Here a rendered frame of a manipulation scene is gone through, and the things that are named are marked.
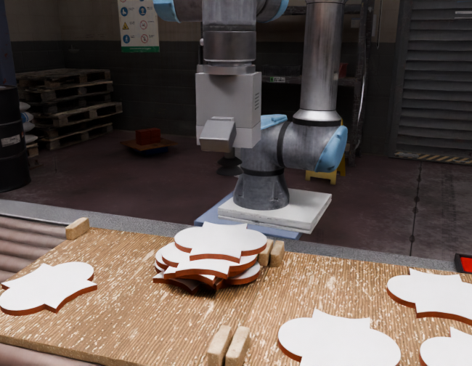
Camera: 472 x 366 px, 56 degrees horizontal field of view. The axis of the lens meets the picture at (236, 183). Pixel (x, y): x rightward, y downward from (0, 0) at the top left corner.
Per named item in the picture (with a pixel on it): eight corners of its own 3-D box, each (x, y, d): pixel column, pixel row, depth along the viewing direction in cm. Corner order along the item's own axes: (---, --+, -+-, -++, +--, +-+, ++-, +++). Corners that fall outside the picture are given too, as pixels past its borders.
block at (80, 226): (83, 228, 94) (81, 216, 93) (91, 229, 94) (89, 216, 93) (65, 240, 89) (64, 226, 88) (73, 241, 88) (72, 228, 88)
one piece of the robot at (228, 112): (176, 47, 57) (181, 169, 62) (244, 48, 55) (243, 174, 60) (205, 45, 68) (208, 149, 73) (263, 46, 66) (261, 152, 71)
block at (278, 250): (274, 252, 84) (275, 239, 83) (285, 253, 83) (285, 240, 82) (269, 267, 78) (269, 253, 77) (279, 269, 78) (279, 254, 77)
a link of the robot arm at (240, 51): (249, 31, 59) (191, 31, 61) (249, 67, 60) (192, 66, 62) (261, 31, 66) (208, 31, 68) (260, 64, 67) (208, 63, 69)
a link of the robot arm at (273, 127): (250, 157, 126) (252, 110, 122) (296, 164, 120) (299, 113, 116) (232, 167, 115) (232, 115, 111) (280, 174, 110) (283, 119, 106)
